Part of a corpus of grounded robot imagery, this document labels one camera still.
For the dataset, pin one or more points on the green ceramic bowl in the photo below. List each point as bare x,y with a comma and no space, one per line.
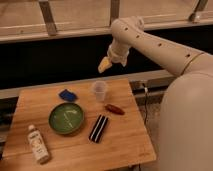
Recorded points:
66,118

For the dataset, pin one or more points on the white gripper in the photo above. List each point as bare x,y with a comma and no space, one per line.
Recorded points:
115,55

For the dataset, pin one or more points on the white lotion bottle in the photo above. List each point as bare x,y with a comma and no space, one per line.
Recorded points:
37,145

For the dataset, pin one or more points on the black white striped box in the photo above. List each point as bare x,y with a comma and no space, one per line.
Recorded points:
98,128

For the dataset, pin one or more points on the red brown oblong object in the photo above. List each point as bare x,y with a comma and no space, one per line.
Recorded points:
114,109

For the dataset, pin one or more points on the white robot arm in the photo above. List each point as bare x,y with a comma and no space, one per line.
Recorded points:
186,115

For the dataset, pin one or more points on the blue crumpled cloth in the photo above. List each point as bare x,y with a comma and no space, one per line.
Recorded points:
67,95

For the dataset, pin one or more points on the translucent white cup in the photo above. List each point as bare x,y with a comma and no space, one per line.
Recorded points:
99,89

